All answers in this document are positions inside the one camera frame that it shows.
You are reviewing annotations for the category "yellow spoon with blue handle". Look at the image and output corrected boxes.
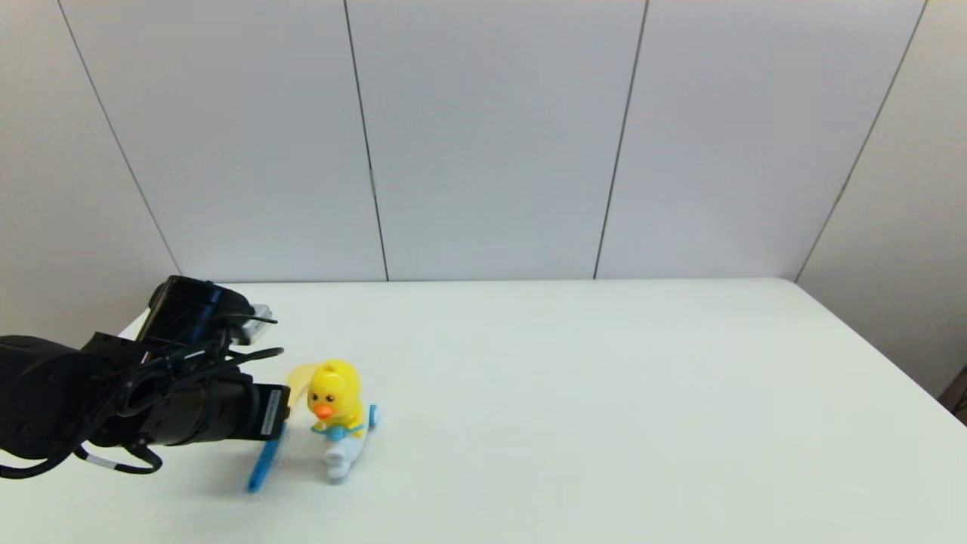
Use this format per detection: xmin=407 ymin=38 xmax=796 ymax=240
xmin=247 ymin=363 xmax=323 ymax=495

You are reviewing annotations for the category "yellow duck toy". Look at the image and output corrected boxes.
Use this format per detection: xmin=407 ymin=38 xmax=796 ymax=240
xmin=305 ymin=359 xmax=381 ymax=484

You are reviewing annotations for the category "brown object behind table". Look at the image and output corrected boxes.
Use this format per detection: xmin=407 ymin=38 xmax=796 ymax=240
xmin=939 ymin=366 xmax=967 ymax=425

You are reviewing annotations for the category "thin black camera cable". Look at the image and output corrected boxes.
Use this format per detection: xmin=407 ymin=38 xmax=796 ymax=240
xmin=219 ymin=316 xmax=286 ymax=367

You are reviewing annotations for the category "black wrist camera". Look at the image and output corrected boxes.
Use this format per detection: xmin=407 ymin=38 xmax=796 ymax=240
xmin=135 ymin=275 xmax=274 ymax=348

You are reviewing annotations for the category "thin black white-banded cable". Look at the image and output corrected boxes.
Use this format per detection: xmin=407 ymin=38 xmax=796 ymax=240
xmin=0 ymin=440 xmax=165 ymax=481

